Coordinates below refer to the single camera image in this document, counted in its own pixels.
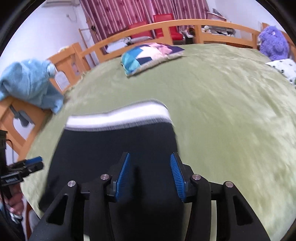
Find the person's left hand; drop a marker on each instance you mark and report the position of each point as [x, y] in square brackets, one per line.
[16, 200]

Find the green bed blanket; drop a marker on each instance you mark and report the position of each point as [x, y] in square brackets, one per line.
[219, 104]

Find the light blue towel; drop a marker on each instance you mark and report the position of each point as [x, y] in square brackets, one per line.
[29, 81]

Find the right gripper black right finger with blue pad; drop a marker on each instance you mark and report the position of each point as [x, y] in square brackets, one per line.
[236, 220]

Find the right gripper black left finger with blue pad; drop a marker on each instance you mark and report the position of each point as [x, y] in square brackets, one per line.
[64, 218]

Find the white air conditioner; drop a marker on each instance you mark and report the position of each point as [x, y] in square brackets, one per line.
[51, 3]

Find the white patterned pillow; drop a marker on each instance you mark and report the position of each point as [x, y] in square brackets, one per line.
[286, 67]

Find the pink striped curtain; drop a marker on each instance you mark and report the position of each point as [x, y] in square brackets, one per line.
[111, 17]

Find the wooden bed frame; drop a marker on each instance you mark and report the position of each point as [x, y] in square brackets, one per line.
[92, 53]

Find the black pants white waistband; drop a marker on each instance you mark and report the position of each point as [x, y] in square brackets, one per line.
[149, 208]

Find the purple plush toy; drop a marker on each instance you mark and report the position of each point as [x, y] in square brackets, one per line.
[273, 44]

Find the colourful patchwork pillow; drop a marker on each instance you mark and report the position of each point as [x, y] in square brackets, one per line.
[148, 55]

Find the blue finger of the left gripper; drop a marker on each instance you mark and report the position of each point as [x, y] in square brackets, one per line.
[33, 160]

